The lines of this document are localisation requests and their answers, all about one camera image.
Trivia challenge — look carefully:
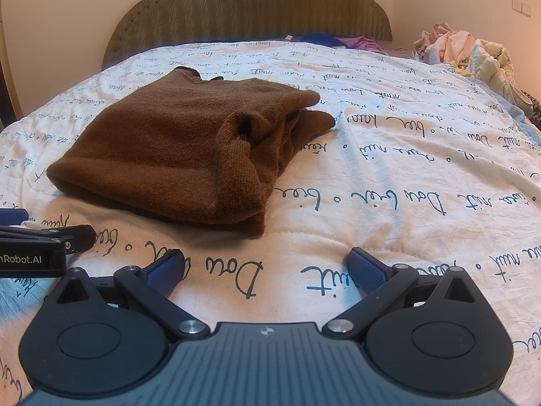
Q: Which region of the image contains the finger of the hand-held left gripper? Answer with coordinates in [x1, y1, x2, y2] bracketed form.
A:
[0, 208, 29, 227]
[0, 225, 97, 255]

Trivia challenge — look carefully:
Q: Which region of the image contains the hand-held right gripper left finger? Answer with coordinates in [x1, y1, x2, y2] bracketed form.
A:
[54, 249, 211, 340]

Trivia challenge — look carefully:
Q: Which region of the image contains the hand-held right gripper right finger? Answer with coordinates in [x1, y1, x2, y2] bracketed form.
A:
[322, 247, 483, 340]

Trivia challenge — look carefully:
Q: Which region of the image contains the brown knit sweater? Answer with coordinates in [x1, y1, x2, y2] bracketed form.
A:
[46, 68, 336, 238]

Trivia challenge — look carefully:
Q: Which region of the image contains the white script-printed blanket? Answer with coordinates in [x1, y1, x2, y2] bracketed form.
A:
[0, 40, 541, 406]

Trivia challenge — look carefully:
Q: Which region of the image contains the purple cloth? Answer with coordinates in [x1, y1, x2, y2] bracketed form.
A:
[340, 36, 381, 53]

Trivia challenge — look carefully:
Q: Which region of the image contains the dark patterned cloth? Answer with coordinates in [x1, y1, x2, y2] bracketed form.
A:
[516, 89, 541, 130]

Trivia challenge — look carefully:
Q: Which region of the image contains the blue cloth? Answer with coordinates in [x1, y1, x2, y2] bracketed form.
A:
[298, 31, 343, 43]

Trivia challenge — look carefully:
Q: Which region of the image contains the pale quilted jacket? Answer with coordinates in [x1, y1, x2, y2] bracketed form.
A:
[467, 39, 529, 106]

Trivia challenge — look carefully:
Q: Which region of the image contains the green upholstered headboard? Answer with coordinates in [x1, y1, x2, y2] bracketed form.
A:
[101, 0, 393, 70]

